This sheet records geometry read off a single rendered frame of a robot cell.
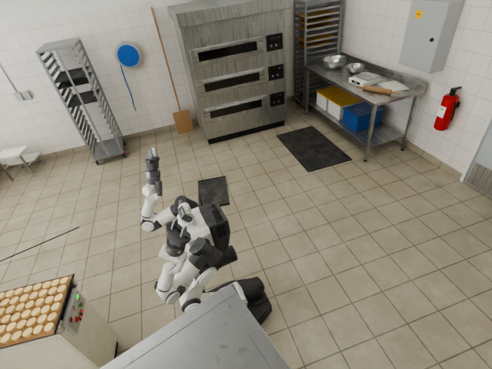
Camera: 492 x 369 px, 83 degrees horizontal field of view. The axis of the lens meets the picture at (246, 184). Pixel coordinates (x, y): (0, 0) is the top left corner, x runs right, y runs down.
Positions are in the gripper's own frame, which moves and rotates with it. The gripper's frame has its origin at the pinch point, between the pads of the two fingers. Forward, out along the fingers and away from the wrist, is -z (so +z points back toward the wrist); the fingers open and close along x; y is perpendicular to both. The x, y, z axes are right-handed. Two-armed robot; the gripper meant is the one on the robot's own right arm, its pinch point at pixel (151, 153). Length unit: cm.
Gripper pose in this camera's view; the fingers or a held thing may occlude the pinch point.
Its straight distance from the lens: 181.7
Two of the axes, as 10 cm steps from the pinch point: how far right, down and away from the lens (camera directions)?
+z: -0.6, 9.6, 2.9
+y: -9.9, -0.9, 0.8
